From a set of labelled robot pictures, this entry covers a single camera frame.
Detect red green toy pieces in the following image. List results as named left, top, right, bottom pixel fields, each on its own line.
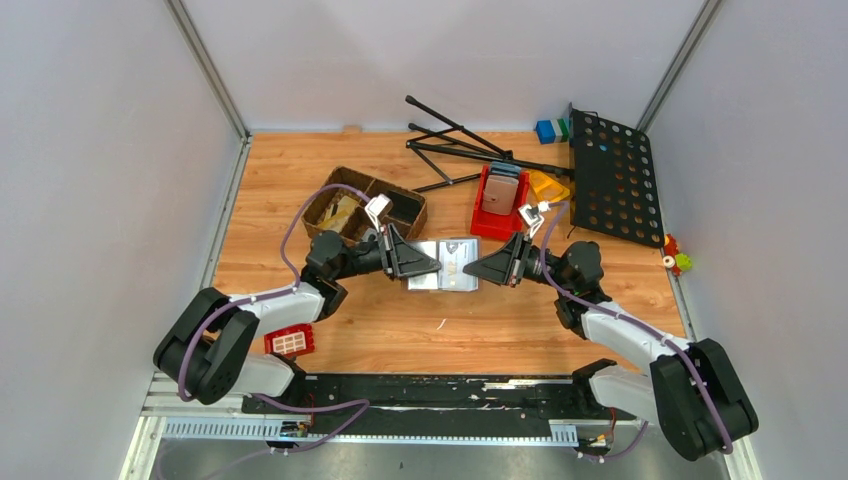
left=662, top=234, right=693, bottom=277

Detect pink wallet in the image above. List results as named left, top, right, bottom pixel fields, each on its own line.
left=481, top=174, right=519, bottom=216

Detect red plastic bin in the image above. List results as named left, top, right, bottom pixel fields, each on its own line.
left=469, top=166, right=529, bottom=241

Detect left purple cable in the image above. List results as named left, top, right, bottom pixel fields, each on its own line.
left=175, top=183, right=372, bottom=402

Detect black folded tripod stand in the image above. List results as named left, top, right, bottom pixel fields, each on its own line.
left=404, top=95, right=575, bottom=193

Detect gold card in basket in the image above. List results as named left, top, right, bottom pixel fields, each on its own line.
left=317, top=195, right=360, bottom=233

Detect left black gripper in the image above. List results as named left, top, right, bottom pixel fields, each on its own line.
left=334, top=224, right=443, bottom=282

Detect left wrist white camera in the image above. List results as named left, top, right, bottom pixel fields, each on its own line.
left=364, top=194, right=391, bottom=231

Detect woven wicker basket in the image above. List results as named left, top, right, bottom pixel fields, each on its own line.
left=301, top=166, right=428, bottom=244

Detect wrist white camera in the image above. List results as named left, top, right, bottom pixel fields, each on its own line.
left=518, top=201, right=554, bottom=240
left=364, top=194, right=391, bottom=231

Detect black card in basket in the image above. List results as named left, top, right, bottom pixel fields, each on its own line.
left=386, top=191, right=423, bottom=225

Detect black perforated metal tray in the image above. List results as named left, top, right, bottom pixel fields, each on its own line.
left=568, top=108, right=665, bottom=248

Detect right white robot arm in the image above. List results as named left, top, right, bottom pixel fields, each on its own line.
left=463, top=233, right=760, bottom=461

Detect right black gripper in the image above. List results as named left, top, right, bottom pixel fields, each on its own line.
left=462, top=231, right=572, bottom=293

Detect yellow plastic frame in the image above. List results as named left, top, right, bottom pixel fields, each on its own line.
left=529, top=170, right=571, bottom=203

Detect red white small tray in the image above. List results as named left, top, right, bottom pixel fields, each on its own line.
left=264, top=323, right=315, bottom=358

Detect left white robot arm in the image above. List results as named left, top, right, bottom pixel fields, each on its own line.
left=152, top=224, right=441, bottom=413

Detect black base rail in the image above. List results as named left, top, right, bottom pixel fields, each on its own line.
left=142, top=357, right=639, bottom=446

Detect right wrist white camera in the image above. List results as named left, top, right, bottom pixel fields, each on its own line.
left=518, top=201, right=554, bottom=240

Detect blue green toy block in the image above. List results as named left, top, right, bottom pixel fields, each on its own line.
left=534, top=118, right=571, bottom=145

